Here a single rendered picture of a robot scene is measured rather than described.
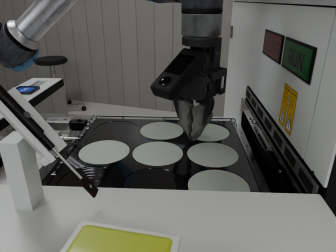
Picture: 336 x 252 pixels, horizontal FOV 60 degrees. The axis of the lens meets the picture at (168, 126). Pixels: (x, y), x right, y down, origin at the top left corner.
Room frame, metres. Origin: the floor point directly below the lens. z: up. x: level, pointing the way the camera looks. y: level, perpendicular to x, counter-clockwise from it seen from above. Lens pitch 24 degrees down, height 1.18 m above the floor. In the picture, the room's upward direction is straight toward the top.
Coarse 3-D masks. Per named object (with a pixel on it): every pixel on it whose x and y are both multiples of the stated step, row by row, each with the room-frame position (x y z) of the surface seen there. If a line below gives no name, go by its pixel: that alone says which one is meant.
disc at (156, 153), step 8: (144, 144) 0.54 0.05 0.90; (152, 144) 0.54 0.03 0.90; (160, 144) 0.54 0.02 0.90; (168, 144) 0.54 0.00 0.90; (136, 152) 0.51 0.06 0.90; (144, 152) 0.51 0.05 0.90; (152, 152) 0.51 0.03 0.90; (160, 152) 0.51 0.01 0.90; (168, 152) 0.51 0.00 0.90; (176, 152) 0.51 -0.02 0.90; (136, 160) 0.48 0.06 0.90; (144, 160) 0.48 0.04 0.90; (152, 160) 0.48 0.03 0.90; (160, 160) 0.48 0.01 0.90; (168, 160) 0.48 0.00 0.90; (176, 160) 0.48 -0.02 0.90
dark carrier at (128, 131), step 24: (96, 120) 0.67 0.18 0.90; (120, 120) 0.67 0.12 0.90; (144, 120) 0.67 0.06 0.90; (168, 120) 0.67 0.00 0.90; (216, 120) 0.67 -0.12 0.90; (192, 144) 0.54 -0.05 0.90; (240, 144) 0.54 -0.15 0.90; (96, 168) 0.45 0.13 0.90; (120, 168) 0.45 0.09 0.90; (144, 168) 0.45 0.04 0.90; (168, 168) 0.45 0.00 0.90; (192, 168) 0.45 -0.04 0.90; (216, 168) 0.45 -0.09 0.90; (240, 168) 0.45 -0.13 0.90
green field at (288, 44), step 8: (288, 40) 0.47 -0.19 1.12; (288, 48) 0.47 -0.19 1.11; (296, 48) 0.44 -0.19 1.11; (304, 48) 0.41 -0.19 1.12; (288, 56) 0.46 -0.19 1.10; (296, 56) 0.43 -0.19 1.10; (304, 56) 0.40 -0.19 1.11; (288, 64) 0.46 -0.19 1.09; (296, 64) 0.43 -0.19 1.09; (304, 64) 0.40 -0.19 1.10; (296, 72) 0.42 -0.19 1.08; (304, 72) 0.39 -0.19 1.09
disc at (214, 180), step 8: (192, 176) 0.42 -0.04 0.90; (200, 176) 0.42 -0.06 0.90; (208, 176) 0.42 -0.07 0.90; (216, 176) 0.42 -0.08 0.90; (224, 176) 0.42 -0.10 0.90; (232, 176) 0.42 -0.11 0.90; (192, 184) 0.40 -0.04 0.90; (200, 184) 0.40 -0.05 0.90; (208, 184) 0.40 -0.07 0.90; (216, 184) 0.40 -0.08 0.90; (224, 184) 0.40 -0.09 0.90; (232, 184) 0.40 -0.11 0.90; (240, 184) 0.40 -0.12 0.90
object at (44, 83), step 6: (36, 78) 0.86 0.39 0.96; (42, 78) 0.86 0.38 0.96; (48, 78) 0.86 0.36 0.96; (54, 78) 0.86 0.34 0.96; (60, 78) 0.86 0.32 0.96; (24, 84) 0.79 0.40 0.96; (30, 84) 0.79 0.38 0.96; (36, 84) 0.81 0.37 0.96; (42, 84) 0.79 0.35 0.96; (48, 84) 0.79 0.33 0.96; (36, 90) 0.73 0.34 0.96; (42, 90) 0.73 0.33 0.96; (24, 96) 0.68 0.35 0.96; (30, 96) 0.68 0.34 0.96; (0, 114) 0.56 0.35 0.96
